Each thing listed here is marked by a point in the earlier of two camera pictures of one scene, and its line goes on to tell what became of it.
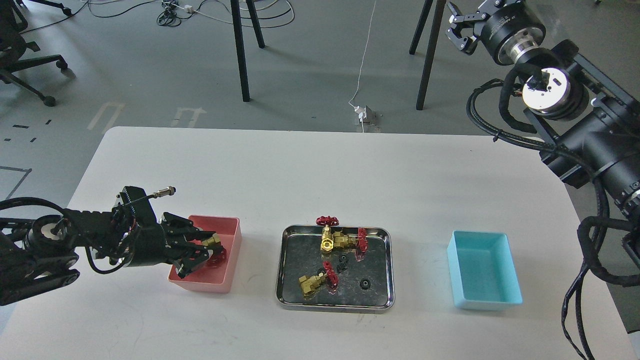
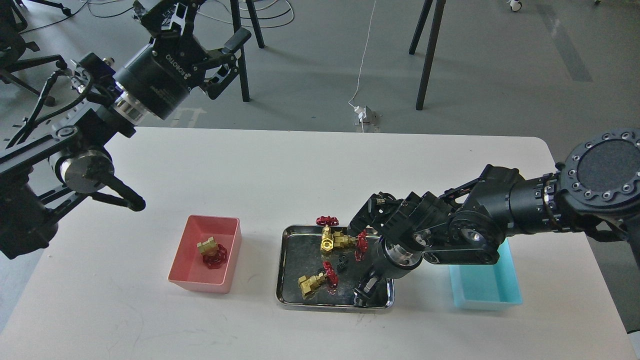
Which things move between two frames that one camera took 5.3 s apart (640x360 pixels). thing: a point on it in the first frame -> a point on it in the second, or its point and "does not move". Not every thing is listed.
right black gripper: (510, 27) -> (389, 260)
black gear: (342, 265) does not move
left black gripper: (145, 245) -> (159, 79)
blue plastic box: (484, 273) does not move
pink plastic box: (217, 279) does not move
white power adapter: (362, 112) does not move
